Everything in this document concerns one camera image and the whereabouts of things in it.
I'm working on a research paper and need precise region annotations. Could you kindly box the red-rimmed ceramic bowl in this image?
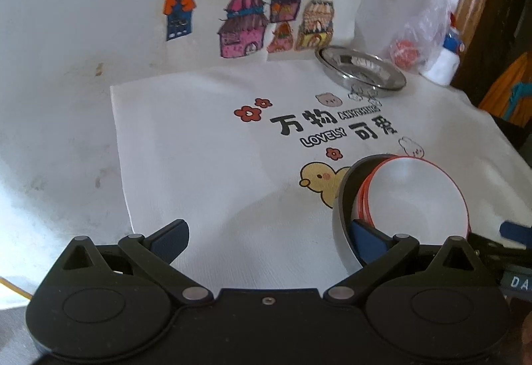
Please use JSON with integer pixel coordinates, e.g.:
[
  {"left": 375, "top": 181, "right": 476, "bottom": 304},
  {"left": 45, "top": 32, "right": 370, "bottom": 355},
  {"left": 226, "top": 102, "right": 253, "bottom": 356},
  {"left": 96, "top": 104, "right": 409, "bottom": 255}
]
[{"left": 367, "top": 157, "right": 470, "bottom": 245}]

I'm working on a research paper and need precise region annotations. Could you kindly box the deep steel bowl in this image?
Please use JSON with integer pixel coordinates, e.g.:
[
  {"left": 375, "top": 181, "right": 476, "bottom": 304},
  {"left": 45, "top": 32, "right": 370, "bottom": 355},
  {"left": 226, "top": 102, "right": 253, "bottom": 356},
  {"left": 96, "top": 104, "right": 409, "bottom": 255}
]
[{"left": 333, "top": 154, "right": 419, "bottom": 290}]

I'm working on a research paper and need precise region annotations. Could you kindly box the steel plate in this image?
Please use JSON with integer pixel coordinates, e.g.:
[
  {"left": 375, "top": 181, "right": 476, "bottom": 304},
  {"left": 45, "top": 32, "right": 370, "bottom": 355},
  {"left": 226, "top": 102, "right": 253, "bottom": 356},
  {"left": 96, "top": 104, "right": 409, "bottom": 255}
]
[{"left": 315, "top": 46, "right": 407, "bottom": 97}]

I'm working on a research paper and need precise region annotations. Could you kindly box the floral ceramic bowl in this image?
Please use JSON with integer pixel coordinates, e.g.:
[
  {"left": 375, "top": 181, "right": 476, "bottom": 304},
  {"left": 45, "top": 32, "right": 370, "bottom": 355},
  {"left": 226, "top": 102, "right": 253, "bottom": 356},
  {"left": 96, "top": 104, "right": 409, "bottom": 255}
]
[{"left": 352, "top": 156, "right": 406, "bottom": 227}]

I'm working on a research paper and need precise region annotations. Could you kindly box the person's right hand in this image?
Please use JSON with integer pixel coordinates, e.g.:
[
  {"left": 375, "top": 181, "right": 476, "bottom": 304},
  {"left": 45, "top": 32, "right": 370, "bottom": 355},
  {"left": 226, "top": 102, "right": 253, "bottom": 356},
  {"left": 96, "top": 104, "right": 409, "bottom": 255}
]
[{"left": 510, "top": 299, "right": 531, "bottom": 364}]

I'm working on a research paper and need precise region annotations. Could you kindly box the woman orange dress painting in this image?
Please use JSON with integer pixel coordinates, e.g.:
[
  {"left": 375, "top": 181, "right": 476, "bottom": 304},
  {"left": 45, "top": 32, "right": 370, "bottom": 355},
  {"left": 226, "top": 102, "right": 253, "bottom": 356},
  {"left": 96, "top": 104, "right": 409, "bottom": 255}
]
[{"left": 479, "top": 51, "right": 531, "bottom": 128}]

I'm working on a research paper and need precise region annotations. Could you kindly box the white blue water bottle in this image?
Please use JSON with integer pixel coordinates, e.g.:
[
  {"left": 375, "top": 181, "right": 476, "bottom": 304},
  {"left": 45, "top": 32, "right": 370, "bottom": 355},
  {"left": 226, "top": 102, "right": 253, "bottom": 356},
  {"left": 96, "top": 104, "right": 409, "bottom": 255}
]
[{"left": 420, "top": 13, "right": 465, "bottom": 87}]

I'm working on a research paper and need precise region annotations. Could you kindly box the white printed table mat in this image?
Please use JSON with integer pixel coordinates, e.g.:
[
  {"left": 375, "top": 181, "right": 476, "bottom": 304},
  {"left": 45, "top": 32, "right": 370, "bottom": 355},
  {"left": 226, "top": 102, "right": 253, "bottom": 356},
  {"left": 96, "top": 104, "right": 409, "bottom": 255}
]
[{"left": 111, "top": 61, "right": 531, "bottom": 291}]

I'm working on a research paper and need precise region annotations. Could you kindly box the red fruit in bag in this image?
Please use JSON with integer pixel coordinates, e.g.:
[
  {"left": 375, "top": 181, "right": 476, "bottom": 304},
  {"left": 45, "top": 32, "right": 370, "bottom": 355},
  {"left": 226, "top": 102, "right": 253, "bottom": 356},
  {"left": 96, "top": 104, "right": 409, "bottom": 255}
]
[{"left": 390, "top": 40, "right": 419, "bottom": 70}]

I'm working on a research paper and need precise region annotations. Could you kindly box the clear plastic bag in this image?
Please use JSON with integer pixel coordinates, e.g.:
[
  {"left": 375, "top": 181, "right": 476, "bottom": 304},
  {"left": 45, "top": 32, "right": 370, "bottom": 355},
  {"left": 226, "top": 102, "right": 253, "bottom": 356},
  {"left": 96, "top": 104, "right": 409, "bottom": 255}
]
[{"left": 389, "top": 0, "right": 452, "bottom": 72}]

